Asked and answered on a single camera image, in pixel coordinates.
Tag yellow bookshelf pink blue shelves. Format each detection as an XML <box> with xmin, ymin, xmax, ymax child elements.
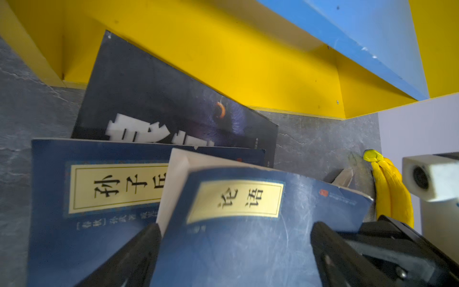
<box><xmin>1</xmin><ymin>1</ymin><xmax>459</xmax><ymax>120</ymax></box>

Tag yellow toy banana bunch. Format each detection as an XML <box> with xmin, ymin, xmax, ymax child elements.
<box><xmin>363</xmin><ymin>149</ymin><xmax>415</xmax><ymax>228</ymax></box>

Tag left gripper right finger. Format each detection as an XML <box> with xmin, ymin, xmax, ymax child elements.
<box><xmin>310</xmin><ymin>222</ymin><xmax>394</xmax><ymax>287</ymax></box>

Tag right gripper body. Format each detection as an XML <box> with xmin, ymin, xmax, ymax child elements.
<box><xmin>340</xmin><ymin>215</ymin><xmax>459</xmax><ymax>287</ymax></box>

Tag black wolf cover book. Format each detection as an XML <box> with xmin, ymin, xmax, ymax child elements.
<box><xmin>72</xmin><ymin>31</ymin><xmax>279</xmax><ymax>167</ymax></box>

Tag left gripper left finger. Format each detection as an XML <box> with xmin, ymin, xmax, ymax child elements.
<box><xmin>77</xmin><ymin>223</ymin><xmax>161</xmax><ymax>287</ymax></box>

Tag blue book Sunzi label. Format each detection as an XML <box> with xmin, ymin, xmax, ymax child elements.
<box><xmin>26</xmin><ymin>138</ymin><xmax>267</xmax><ymax>287</ymax></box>

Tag blue book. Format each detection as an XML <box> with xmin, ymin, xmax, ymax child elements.
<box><xmin>323</xmin><ymin>167</ymin><xmax>354</xmax><ymax>188</ymax></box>

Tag blue book Lunyu label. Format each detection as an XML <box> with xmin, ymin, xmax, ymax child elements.
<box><xmin>151</xmin><ymin>149</ymin><xmax>373</xmax><ymax>287</ymax></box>

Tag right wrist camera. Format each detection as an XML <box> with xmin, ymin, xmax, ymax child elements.
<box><xmin>402</xmin><ymin>153</ymin><xmax>459</xmax><ymax>261</ymax></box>

